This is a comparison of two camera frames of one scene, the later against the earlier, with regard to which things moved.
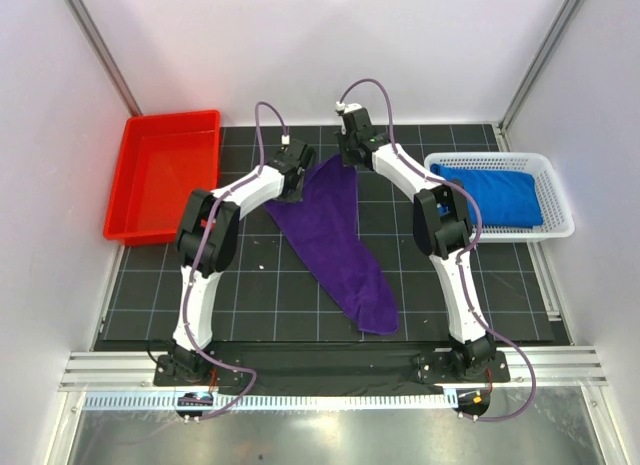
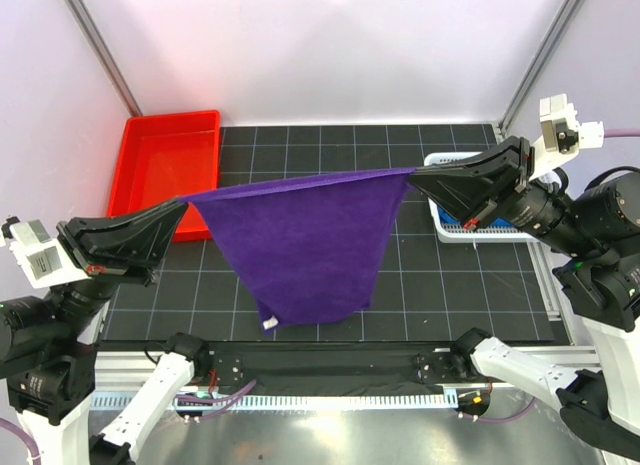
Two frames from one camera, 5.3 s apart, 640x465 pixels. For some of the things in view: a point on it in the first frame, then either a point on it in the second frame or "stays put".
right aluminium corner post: [539, 61] stays put
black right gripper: [342, 136] to [470, 185]
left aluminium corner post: [90, 33] stays put
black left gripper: [296, 196] to [125, 243]
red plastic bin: [163, 159] stays put
